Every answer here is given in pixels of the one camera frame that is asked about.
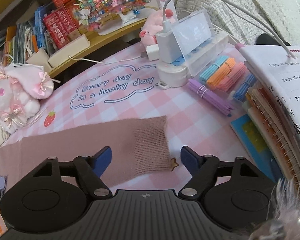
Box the small pink pig plush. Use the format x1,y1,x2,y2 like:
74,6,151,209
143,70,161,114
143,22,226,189
139,9,177,47

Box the stack of spiral notebooks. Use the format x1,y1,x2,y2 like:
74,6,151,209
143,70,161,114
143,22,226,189
236,44,300,188

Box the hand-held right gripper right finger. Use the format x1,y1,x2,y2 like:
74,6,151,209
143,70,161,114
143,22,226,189
178,146,265,197

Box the row of books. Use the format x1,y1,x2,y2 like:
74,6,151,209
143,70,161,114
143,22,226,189
0,5,53,66

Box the clear plastic case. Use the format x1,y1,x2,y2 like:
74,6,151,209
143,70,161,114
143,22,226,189
170,9,229,77

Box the dark blue stick bundle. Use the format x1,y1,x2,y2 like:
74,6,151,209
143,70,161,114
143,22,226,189
232,74,257,101

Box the light blue stick bundle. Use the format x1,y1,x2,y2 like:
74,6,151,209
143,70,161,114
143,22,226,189
199,56,228,83

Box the blue and yellow book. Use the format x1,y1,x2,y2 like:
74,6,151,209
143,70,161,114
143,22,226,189
230,114,278,183

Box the purple and brown sweater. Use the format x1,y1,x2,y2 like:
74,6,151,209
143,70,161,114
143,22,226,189
0,115,171,215

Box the purple stick bundle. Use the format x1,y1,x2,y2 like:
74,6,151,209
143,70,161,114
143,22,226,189
188,78,234,117

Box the small white plug adapter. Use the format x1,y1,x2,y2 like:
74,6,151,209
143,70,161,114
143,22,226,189
141,44,161,61

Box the cream quilt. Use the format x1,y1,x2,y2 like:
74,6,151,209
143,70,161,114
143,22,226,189
176,0,300,48

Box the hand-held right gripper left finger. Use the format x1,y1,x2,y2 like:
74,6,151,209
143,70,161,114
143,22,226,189
29,146,113,197

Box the white and pink bunny plush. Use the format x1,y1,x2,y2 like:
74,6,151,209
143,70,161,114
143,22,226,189
0,64,55,133

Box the white power strip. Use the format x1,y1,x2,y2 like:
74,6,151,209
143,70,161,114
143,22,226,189
156,30,229,90

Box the red book set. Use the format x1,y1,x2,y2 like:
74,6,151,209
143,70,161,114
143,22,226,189
43,0,95,50

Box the pink checked desk mat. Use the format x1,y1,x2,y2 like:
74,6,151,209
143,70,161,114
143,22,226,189
0,40,277,232

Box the white charger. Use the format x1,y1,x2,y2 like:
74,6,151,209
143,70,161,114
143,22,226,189
155,10,181,63

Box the pink stick bundle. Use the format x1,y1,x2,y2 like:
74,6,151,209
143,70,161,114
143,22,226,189
216,62,250,92

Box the orange stick bundle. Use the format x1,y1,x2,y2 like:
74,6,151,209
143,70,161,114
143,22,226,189
207,57,237,90

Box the wooden shelf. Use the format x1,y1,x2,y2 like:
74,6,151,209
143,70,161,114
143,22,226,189
0,0,163,78

